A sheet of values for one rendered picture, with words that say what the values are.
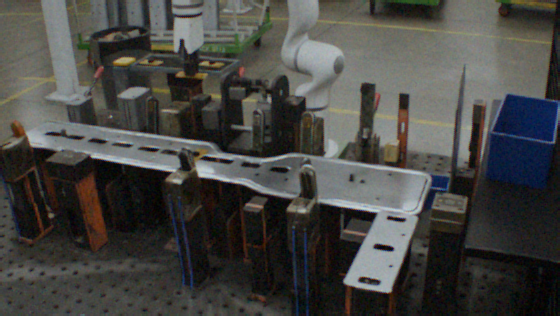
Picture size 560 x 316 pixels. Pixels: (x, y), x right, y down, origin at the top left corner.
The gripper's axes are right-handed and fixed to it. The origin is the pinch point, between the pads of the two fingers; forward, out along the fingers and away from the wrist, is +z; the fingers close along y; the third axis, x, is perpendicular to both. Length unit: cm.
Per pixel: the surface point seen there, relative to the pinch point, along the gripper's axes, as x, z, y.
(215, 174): 10.3, 26.1, 11.4
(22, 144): -56, 25, 12
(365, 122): 48, 14, -7
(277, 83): 20.7, 7.9, -13.6
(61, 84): -265, 130, -272
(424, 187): 66, 23, 8
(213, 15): -157, 91, -393
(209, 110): -1.3, 19.1, -13.9
